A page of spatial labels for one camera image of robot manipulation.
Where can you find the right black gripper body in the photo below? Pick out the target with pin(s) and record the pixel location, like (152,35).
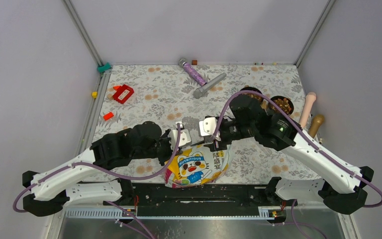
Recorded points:
(232,130)

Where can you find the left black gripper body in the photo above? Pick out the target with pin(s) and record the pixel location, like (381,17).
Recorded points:
(164,148)

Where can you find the cat food bag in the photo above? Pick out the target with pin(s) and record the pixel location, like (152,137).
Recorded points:
(196,166)

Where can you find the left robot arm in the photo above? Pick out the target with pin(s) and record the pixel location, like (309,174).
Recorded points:
(90,178)

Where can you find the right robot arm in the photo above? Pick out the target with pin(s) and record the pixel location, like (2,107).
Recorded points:
(340,186)

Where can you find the left black pet bowl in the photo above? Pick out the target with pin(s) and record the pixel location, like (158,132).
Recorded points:
(251,94)

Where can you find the black pet bowl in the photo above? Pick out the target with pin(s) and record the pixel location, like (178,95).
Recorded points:
(251,94)
(285,104)

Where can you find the right black pet bowl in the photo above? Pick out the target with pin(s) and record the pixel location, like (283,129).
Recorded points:
(285,104)

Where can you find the floral table mat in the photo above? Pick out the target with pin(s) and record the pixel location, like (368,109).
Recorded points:
(163,94)

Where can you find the grey microphone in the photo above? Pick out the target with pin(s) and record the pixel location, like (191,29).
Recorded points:
(199,92)

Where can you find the small orange block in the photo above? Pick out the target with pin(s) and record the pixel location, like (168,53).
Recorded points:
(108,116)

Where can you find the red toy block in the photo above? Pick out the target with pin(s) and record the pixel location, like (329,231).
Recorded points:
(123,93)

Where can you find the purple glitter microphone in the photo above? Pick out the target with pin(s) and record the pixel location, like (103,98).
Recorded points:
(191,71)

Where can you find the pink microphone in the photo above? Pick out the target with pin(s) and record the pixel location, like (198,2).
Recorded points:
(309,101)

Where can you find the gold microphone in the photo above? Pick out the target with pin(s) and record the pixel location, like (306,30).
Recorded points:
(316,123)

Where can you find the teal corner clip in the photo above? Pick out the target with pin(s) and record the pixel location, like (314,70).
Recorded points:
(103,68)

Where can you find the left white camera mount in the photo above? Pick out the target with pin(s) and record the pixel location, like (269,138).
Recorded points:
(184,138)

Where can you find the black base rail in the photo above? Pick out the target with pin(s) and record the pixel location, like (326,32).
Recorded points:
(209,200)

